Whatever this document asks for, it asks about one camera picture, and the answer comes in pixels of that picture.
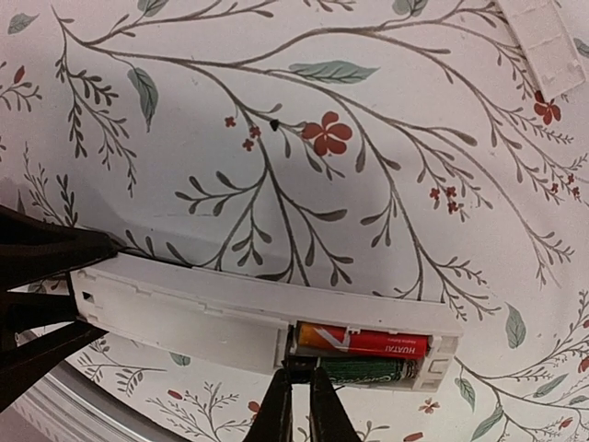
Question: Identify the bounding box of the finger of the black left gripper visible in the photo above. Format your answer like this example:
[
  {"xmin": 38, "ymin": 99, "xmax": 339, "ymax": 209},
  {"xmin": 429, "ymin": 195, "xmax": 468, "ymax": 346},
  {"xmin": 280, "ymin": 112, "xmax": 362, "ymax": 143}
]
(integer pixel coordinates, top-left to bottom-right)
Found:
[
  {"xmin": 1, "ymin": 206, "xmax": 120, "ymax": 290},
  {"xmin": 1, "ymin": 321, "xmax": 107, "ymax": 412}
]

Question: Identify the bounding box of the floral patterned table mat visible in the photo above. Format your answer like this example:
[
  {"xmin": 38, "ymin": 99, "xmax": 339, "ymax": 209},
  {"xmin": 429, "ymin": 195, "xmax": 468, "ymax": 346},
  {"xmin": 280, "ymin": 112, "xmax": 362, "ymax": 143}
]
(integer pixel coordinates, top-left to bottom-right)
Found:
[{"xmin": 1, "ymin": 1, "xmax": 588, "ymax": 441}]

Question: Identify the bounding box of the white battery cover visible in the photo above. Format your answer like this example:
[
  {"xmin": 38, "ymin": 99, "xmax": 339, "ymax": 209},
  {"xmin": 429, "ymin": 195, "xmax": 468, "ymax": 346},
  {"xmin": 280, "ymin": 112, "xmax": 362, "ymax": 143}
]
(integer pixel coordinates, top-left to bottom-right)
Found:
[{"xmin": 497, "ymin": 0, "xmax": 588, "ymax": 99}]

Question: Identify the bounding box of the aluminium front frame rail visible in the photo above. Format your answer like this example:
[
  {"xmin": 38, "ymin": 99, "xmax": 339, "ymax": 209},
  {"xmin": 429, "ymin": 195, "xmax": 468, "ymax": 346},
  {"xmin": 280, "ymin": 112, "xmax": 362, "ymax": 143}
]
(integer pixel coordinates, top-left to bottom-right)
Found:
[{"xmin": 11, "ymin": 362, "xmax": 184, "ymax": 442}]

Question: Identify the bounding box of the red green battery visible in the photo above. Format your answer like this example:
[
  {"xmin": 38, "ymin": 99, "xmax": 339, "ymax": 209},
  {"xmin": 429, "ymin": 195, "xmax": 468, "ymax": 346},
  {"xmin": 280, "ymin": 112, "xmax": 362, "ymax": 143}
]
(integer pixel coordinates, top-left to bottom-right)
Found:
[{"xmin": 296, "ymin": 322, "xmax": 430, "ymax": 359}]

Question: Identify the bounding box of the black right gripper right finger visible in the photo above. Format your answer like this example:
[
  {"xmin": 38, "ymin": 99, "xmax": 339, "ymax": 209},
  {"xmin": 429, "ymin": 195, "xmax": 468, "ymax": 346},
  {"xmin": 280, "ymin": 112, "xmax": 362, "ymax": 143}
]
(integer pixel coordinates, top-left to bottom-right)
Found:
[{"xmin": 309, "ymin": 367, "xmax": 361, "ymax": 442}]

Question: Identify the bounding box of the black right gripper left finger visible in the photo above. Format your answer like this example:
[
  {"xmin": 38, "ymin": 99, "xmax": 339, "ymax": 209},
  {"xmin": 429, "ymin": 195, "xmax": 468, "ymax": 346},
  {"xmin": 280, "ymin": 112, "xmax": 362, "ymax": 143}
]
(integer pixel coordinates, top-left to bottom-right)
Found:
[{"xmin": 247, "ymin": 368, "xmax": 293, "ymax": 442}]

